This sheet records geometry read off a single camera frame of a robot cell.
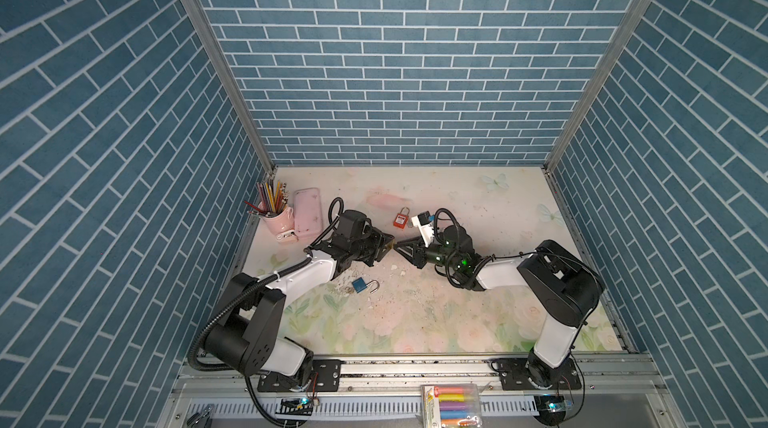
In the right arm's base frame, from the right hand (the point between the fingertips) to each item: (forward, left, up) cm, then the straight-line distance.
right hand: (394, 244), depth 85 cm
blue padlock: (-8, +10, -11) cm, 17 cm away
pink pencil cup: (+8, +37, -4) cm, 38 cm away
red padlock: (+16, -1, -9) cm, 18 cm away
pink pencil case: (+14, +32, -7) cm, 36 cm away
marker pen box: (-36, -16, -9) cm, 41 cm away
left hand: (+2, -1, 0) cm, 2 cm away
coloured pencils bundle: (+14, +41, +1) cm, 44 cm away
